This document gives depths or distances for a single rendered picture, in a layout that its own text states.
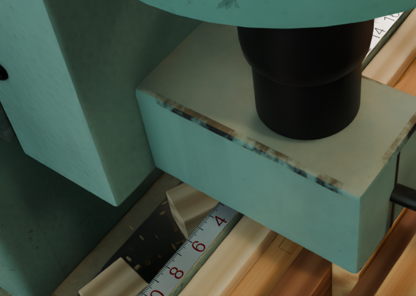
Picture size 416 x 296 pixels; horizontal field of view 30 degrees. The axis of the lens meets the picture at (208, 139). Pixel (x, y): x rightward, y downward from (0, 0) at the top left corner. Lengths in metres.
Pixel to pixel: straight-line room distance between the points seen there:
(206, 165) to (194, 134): 0.02
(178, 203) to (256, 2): 0.39
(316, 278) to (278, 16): 0.23
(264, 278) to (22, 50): 0.18
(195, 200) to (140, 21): 0.24
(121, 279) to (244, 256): 0.16
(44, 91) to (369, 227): 0.18
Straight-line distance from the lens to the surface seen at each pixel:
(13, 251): 0.56
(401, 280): 0.41
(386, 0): 0.23
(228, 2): 0.23
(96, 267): 0.63
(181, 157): 0.43
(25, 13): 0.36
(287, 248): 0.45
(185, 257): 0.43
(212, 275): 0.43
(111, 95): 0.40
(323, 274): 0.43
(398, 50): 0.54
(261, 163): 0.38
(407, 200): 0.39
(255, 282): 0.44
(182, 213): 0.60
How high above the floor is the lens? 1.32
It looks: 49 degrees down
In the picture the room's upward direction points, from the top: 11 degrees counter-clockwise
